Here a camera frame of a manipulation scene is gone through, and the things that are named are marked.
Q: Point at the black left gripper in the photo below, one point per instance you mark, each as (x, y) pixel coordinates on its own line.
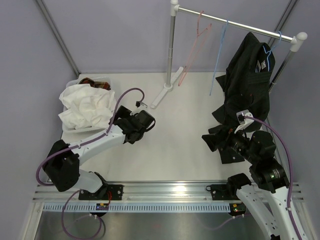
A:
(135, 116)

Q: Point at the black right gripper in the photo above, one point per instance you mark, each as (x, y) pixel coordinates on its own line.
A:
(213, 140)

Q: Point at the red plaid shirt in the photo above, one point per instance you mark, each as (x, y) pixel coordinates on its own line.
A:
(95, 84)

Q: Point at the pink wire hanger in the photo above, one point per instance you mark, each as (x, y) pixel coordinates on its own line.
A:
(201, 38)

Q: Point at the white shirt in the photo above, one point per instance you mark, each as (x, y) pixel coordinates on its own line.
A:
(87, 107)

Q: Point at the blue wire hanger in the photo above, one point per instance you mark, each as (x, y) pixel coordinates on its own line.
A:
(222, 37)
(268, 53)

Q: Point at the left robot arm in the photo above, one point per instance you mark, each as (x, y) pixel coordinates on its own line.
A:
(65, 159)

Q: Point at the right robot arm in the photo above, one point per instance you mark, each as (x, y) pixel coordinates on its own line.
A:
(267, 193)

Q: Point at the black pinstripe shirt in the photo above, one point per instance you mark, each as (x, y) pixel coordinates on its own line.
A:
(245, 84)

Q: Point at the metal clothes rack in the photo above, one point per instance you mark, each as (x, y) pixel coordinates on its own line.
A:
(171, 78)

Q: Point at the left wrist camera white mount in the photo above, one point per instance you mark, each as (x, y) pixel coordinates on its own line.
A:
(140, 105)

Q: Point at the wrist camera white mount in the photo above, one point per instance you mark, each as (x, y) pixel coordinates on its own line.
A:
(140, 105)
(245, 118)

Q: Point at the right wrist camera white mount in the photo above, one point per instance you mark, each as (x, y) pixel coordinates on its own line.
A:
(245, 118)

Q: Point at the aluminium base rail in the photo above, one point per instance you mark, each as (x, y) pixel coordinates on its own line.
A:
(157, 192)

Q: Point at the white slotted cable duct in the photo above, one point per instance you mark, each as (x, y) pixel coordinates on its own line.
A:
(118, 207)

